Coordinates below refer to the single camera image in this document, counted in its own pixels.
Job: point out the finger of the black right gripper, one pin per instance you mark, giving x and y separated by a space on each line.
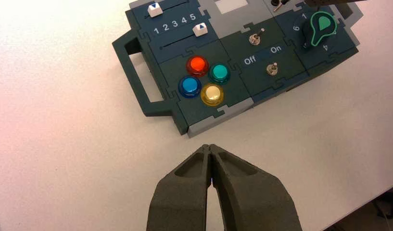
330 1

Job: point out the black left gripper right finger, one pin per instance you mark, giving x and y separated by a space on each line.
253 197

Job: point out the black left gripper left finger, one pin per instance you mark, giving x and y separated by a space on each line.
180 197

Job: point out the white slider knob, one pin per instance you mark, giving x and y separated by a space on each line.
200 30
155 9

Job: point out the green rotary knob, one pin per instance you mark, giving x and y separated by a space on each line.
319 30

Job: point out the yellow push button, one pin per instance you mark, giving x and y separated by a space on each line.
212 94

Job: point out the blue push button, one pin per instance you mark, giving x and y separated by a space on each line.
190 86

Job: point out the teal and grey control box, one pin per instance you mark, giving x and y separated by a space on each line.
234 86

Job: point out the green push button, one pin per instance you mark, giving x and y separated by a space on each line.
219 73

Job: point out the red push button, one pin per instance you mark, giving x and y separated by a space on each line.
197 66

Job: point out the metal toggle switch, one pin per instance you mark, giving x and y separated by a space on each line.
255 39
272 69

